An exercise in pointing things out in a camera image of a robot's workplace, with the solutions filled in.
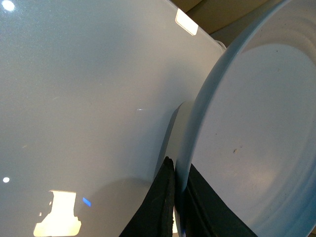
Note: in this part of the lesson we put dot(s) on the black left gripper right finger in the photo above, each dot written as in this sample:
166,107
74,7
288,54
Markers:
206,215

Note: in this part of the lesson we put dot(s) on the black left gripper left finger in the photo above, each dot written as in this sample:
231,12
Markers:
154,218

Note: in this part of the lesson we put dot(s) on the light blue round plate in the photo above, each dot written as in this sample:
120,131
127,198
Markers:
252,130

